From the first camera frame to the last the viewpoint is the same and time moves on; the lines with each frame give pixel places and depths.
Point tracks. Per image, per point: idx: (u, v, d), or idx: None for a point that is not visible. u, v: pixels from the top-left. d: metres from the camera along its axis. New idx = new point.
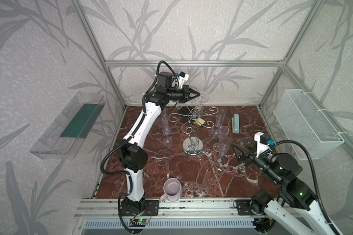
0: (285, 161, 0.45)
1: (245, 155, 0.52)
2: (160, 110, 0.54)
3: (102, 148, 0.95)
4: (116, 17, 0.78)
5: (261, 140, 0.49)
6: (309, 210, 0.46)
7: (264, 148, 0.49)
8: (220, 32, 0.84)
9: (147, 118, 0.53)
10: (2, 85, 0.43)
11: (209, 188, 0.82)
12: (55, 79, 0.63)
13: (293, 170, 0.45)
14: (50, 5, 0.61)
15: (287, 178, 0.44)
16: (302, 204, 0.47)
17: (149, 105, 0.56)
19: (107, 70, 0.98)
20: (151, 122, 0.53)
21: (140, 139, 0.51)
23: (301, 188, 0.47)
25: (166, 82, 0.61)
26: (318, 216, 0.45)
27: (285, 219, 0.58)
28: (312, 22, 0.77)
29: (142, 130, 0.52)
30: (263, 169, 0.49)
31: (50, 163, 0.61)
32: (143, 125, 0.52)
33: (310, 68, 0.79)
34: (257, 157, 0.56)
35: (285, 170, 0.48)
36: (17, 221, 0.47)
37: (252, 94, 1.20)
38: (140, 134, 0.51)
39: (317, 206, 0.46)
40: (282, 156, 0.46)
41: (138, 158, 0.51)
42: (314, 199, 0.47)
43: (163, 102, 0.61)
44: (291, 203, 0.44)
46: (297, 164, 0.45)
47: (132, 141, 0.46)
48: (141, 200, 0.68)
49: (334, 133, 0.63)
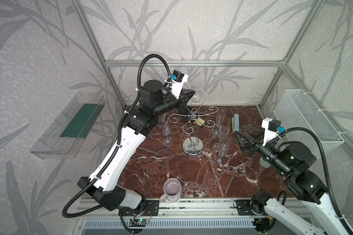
0: (296, 150, 0.40)
1: (251, 143, 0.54)
2: (141, 136, 0.45)
3: (101, 148, 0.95)
4: (116, 17, 0.78)
5: (269, 127, 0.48)
6: (318, 204, 0.42)
7: (273, 135, 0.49)
8: (220, 32, 0.84)
9: (122, 151, 0.41)
10: (2, 85, 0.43)
11: (209, 188, 0.82)
12: (55, 79, 0.63)
13: (306, 159, 0.40)
14: (50, 5, 0.61)
15: (297, 169, 0.43)
16: (312, 198, 0.42)
17: (126, 133, 0.42)
19: (108, 70, 0.99)
20: (127, 155, 0.44)
21: (109, 183, 0.40)
23: (312, 180, 0.43)
25: (150, 99, 0.44)
26: (328, 210, 0.41)
27: (284, 215, 0.58)
28: (312, 22, 0.77)
29: (112, 170, 0.40)
30: (269, 159, 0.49)
31: (50, 163, 0.61)
32: (114, 162, 0.41)
33: (310, 68, 0.80)
34: (263, 146, 0.50)
35: (296, 159, 0.42)
36: (18, 221, 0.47)
37: (252, 94, 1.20)
38: (109, 175, 0.40)
39: (327, 199, 0.42)
40: (292, 144, 0.41)
41: (107, 202, 0.41)
42: (325, 192, 0.43)
43: (147, 126, 0.45)
44: (300, 197, 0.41)
46: (312, 153, 0.40)
47: (97, 184, 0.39)
48: (141, 202, 0.67)
49: (334, 133, 0.63)
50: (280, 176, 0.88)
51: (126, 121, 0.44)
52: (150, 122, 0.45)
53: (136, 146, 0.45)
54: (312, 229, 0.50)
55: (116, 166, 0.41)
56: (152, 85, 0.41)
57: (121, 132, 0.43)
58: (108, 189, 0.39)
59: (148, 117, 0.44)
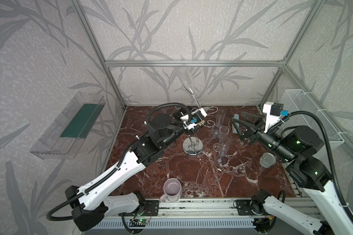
0: (303, 135, 0.36)
1: (251, 131, 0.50)
2: (142, 166, 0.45)
3: (101, 148, 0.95)
4: (116, 17, 0.78)
5: (271, 111, 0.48)
6: (322, 192, 0.39)
7: (274, 121, 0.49)
8: (220, 32, 0.84)
9: (117, 174, 0.42)
10: (2, 85, 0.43)
11: (209, 188, 0.82)
12: (55, 79, 0.63)
13: (314, 144, 0.36)
14: (50, 5, 0.61)
15: (302, 154, 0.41)
16: (316, 185, 0.39)
17: (129, 159, 0.43)
19: (108, 70, 0.99)
20: (121, 179, 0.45)
21: (92, 202, 0.40)
23: (317, 167, 0.40)
25: (154, 135, 0.43)
26: (333, 198, 0.39)
27: (282, 210, 0.57)
28: (312, 22, 0.77)
29: (100, 190, 0.40)
30: (272, 146, 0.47)
31: (50, 163, 0.61)
32: (105, 183, 0.41)
33: (310, 68, 0.80)
34: (264, 133, 0.46)
35: (302, 144, 0.39)
36: (18, 221, 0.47)
37: (252, 94, 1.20)
38: (95, 194, 0.40)
39: (332, 186, 0.40)
40: (299, 129, 0.37)
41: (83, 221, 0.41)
42: (330, 179, 0.40)
43: (151, 157, 0.46)
44: (303, 184, 0.43)
46: (319, 138, 0.36)
47: (83, 199, 0.38)
48: (140, 206, 0.69)
49: (334, 133, 0.63)
50: (279, 176, 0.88)
51: (134, 147, 0.45)
52: (155, 154, 0.47)
53: (133, 174, 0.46)
54: (307, 221, 0.49)
55: (106, 187, 0.42)
56: (162, 120, 0.41)
57: (124, 157, 0.44)
58: (89, 208, 0.39)
59: (153, 150, 0.45)
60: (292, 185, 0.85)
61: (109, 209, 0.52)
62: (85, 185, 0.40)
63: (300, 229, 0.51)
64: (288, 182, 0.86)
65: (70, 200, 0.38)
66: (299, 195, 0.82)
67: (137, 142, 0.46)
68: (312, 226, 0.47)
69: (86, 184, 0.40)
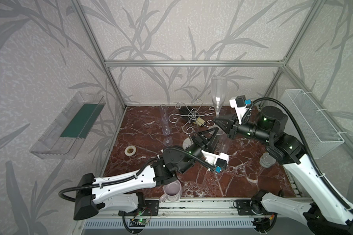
0: (268, 112, 0.42)
1: (231, 123, 0.52)
2: (153, 184, 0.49)
3: (101, 148, 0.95)
4: (116, 17, 0.78)
5: (238, 104, 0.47)
6: (298, 164, 0.41)
7: (244, 111, 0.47)
8: (220, 32, 0.84)
9: (133, 181, 0.46)
10: (2, 85, 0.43)
11: (209, 188, 0.82)
12: (55, 79, 0.63)
13: (277, 118, 0.41)
14: (50, 5, 0.60)
15: (273, 131, 0.46)
16: (291, 158, 0.42)
17: (148, 174, 0.47)
19: (108, 70, 0.99)
20: (134, 187, 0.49)
21: (103, 197, 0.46)
23: (291, 142, 0.43)
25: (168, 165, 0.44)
26: (309, 170, 0.41)
27: (277, 201, 0.58)
28: (312, 22, 0.77)
29: (113, 189, 0.44)
30: (250, 133, 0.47)
31: (50, 162, 0.61)
32: (120, 185, 0.44)
33: (310, 68, 0.80)
34: (241, 125, 0.50)
35: (269, 120, 0.43)
36: (18, 221, 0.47)
37: (252, 94, 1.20)
38: (108, 191, 0.43)
39: (307, 159, 0.41)
40: (264, 108, 0.43)
41: (84, 210, 0.44)
42: (305, 152, 0.42)
43: (165, 180, 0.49)
44: (280, 160, 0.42)
46: (282, 112, 0.41)
47: (96, 191, 0.41)
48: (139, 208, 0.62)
49: (334, 133, 0.63)
50: (280, 176, 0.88)
51: (153, 165, 0.49)
52: (168, 179, 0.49)
53: (142, 187, 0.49)
54: (299, 205, 0.50)
55: (118, 189, 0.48)
56: (176, 156, 0.42)
57: (144, 169, 0.48)
58: (97, 200, 0.44)
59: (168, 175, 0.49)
60: (292, 185, 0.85)
61: (107, 206, 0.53)
62: (101, 178, 0.43)
63: (294, 215, 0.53)
64: (288, 182, 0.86)
65: (81, 187, 0.45)
66: (299, 195, 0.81)
67: (159, 161, 0.50)
68: (302, 209, 0.47)
69: (102, 178, 0.43)
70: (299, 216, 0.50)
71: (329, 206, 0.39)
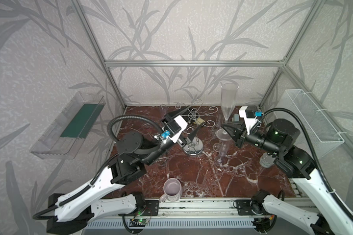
0: (281, 126, 0.40)
1: (239, 131, 0.52)
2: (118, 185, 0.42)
3: (101, 148, 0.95)
4: (116, 17, 0.78)
5: (247, 115, 0.51)
6: (309, 179, 0.41)
7: (254, 123, 0.50)
8: (220, 32, 0.84)
9: (92, 190, 0.40)
10: (2, 85, 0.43)
11: (209, 188, 0.82)
12: (55, 79, 0.63)
13: (289, 132, 0.40)
14: (50, 5, 0.60)
15: (284, 145, 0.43)
16: (302, 173, 0.41)
17: (105, 176, 0.40)
19: (108, 70, 0.99)
20: (99, 195, 0.53)
21: (66, 215, 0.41)
23: (302, 157, 0.42)
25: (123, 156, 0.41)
26: (319, 185, 0.40)
27: (281, 207, 0.58)
28: (312, 22, 0.77)
29: (73, 205, 0.40)
30: (259, 144, 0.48)
31: (50, 163, 0.61)
32: (80, 197, 0.39)
33: (310, 68, 0.80)
34: (249, 135, 0.50)
35: (281, 134, 0.42)
36: (18, 222, 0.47)
37: (252, 94, 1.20)
38: (69, 208, 0.39)
39: (317, 174, 0.41)
40: (276, 121, 0.42)
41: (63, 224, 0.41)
42: (315, 167, 0.42)
43: (127, 176, 0.40)
44: (290, 174, 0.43)
46: (294, 127, 0.40)
47: (57, 212, 0.39)
48: (139, 207, 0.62)
49: (334, 133, 0.63)
50: (280, 176, 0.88)
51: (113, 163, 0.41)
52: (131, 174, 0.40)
53: (108, 192, 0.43)
54: (305, 215, 0.50)
55: (80, 203, 0.41)
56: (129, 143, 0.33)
57: (101, 173, 0.40)
58: (63, 220, 0.39)
59: (131, 169, 0.40)
60: (292, 185, 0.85)
61: (97, 215, 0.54)
62: (63, 196, 0.40)
63: (299, 224, 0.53)
64: (288, 182, 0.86)
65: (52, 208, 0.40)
66: (299, 195, 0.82)
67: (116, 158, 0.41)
68: (309, 219, 0.48)
69: (64, 195, 0.40)
70: (306, 226, 0.50)
71: (339, 222, 0.39)
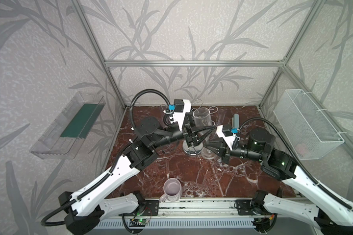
0: (257, 135, 0.43)
1: (223, 149, 0.53)
2: (136, 170, 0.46)
3: (101, 148, 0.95)
4: (116, 17, 0.78)
5: (225, 134, 0.52)
6: (295, 178, 0.44)
7: (233, 138, 0.51)
8: (220, 32, 0.84)
9: (112, 178, 0.41)
10: (2, 84, 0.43)
11: (209, 188, 0.82)
12: (55, 79, 0.63)
13: (266, 140, 0.43)
14: (50, 5, 0.60)
15: (264, 152, 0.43)
16: (287, 174, 0.45)
17: (120, 163, 0.42)
19: (108, 70, 0.99)
20: (118, 183, 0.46)
21: (85, 208, 0.40)
23: (282, 158, 0.45)
25: (144, 139, 0.41)
26: (306, 180, 0.43)
27: (282, 205, 0.58)
28: (312, 22, 0.77)
29: (93, 196, 0.40)
30: (243, 155, 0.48)
31: (50, 163, 0.61)
32: (100, 187, 0.40)
33: (310, 68, 0.79)
34: (232, 150, 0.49)
35: (260, 143, 0.45)
36: (17, 222, 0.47)
37: (252, 94, 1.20)
38: (88, 200, 0.39)
39: (300, 171, 0.44)
40: (252, 131, 0.45)
41: (73, 227, 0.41)
42: (296, 165, 0.44)
43: (145, 160, 0.45)
44: (277, 177, 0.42)
46: (269, 134, 0.43)
47: (75, 205, 0.38)
48: (141, 205, 0.69)
49: (334, 133, 0.63)
50: None
51: (127, 151, 0.44)
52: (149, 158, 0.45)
53: (126, 178, 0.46)
54: (306, 209, 0.51)
55: (99, 193, 0.41)
56: (146, 127, 0.38)
57: (117, 162, 0.43)
58: (82, 214, 0.38)
59: (147, 153, 0.44)
60: None
61: (107, 212, 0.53)
62: (78, 192, 0.40)
63: (302, 219, 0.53)
64: None
65: (64, 206, 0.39)
66: (299, 195, 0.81)
67: (130, 145, 0.45)
68: (311, 213, 0.49)
69: (79, 191, 0.40)
70: (311, 221, 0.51)
71: (333, 210, 0.42)
